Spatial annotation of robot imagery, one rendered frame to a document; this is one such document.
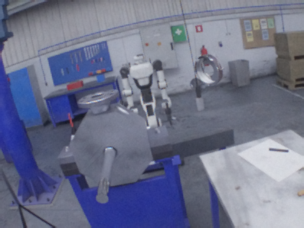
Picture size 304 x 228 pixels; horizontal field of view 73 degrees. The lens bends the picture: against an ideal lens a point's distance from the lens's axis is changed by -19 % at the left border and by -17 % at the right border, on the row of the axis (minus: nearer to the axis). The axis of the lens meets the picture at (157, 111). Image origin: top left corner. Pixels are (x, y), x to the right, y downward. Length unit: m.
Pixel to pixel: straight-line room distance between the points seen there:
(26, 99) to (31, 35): 1.88
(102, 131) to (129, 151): 0.20
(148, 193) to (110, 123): 0.56
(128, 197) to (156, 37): 5.04
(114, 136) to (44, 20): 6.05
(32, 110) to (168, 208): 5.80
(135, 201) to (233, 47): 5.90
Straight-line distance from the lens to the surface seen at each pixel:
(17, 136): 3.27
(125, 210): 1.77
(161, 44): 6.28
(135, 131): 1.42
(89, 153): 1.51
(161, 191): 1.67
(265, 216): 1.15
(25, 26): 7.47
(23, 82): 6.99
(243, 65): 6.59
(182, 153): 1.95
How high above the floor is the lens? 1.69
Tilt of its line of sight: 18 degrees down
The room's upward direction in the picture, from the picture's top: 12 degrees counter-clockwise
